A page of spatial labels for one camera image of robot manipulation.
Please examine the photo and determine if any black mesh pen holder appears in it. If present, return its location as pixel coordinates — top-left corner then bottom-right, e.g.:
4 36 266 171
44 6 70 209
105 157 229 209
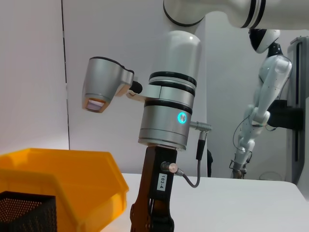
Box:
0 190 58 232

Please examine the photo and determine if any clear glass background bowl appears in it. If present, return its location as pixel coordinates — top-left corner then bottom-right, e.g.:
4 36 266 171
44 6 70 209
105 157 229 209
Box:
259 171 282 181

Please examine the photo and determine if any dark background object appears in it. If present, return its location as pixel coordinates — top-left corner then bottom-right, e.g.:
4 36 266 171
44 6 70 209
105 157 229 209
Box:
207 149 213 177

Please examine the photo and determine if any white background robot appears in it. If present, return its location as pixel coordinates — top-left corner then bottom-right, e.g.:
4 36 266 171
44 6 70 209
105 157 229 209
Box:
228 28 294 180

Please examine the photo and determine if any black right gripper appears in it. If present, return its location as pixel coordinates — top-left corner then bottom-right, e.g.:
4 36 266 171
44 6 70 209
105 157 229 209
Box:
129 145 179 232

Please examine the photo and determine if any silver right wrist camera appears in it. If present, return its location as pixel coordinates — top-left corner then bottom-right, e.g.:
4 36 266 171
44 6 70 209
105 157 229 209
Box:
82 56 143 114

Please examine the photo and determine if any right arm cable with plug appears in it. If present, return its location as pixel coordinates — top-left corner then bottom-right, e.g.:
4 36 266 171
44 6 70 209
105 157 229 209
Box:
160 120 213 189

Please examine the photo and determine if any yellow plastic bin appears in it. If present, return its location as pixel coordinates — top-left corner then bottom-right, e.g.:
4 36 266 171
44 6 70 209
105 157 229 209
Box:
0 147 129 232

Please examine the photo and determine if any grey black background column stand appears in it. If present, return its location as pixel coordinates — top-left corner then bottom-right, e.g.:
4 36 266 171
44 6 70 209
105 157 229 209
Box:
267 35 309 185

